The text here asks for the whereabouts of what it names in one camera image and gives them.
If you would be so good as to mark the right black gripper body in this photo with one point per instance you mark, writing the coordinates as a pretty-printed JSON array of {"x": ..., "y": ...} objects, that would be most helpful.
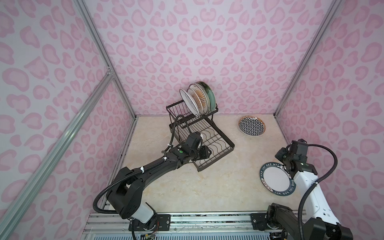
[{"x": 282, "y": 154}]

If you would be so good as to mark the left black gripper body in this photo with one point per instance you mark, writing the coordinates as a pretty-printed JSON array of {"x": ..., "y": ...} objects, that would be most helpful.
[{"x": 202, "y": 151}]

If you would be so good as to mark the white plate dark lettered rim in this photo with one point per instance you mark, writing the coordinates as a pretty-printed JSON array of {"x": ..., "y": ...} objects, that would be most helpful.
[{"x": 275, "y": 179}]

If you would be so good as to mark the black wire dish rack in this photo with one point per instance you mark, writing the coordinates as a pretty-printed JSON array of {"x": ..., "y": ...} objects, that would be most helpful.
[{"x": 185, "y": 122}]

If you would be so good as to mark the white plate blue clover outline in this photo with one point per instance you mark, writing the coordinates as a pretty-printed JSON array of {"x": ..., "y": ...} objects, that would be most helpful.
[{"x": 190, "y": 102}]

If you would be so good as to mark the teal plate with flower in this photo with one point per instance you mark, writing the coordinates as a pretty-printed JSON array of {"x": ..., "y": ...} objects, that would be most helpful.
[{"x": 211, "y": 96}]

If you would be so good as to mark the large orange sunburst plate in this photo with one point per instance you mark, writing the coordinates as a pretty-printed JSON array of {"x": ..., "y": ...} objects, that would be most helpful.
[{"x": 201, "y": 95}]

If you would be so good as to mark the small orange sunburst plate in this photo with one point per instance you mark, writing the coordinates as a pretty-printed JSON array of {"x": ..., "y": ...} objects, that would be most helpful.
[{"x": 196, "y": 99}]

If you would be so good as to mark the cream plate red berries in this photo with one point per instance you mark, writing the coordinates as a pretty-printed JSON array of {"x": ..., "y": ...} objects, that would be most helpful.
[{"x": 202, "y": 85}]

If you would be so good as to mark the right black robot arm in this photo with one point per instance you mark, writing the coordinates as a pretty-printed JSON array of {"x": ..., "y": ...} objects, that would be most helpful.
[{"x": 306, "y": 192}]

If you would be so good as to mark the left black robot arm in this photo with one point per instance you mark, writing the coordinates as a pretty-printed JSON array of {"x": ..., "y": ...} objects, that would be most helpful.
[{"x": 126, "y": 191}]

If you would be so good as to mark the navy geometric pattern plate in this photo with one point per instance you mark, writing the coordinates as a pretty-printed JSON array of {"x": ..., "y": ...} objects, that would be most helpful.
[{"x": 252, "y": 126}]

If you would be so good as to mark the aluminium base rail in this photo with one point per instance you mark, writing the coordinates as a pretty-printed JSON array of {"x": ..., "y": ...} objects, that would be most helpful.
[{"x": 183, "y": 226}]

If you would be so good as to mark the right aluminium corner post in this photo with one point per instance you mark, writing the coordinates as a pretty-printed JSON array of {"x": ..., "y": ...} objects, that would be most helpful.
[{"x": 315, "y": 42}]

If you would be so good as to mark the left aluminium wall frame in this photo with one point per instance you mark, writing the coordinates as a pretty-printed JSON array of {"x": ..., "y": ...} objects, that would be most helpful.
[{"x": 64, "y": 118}]

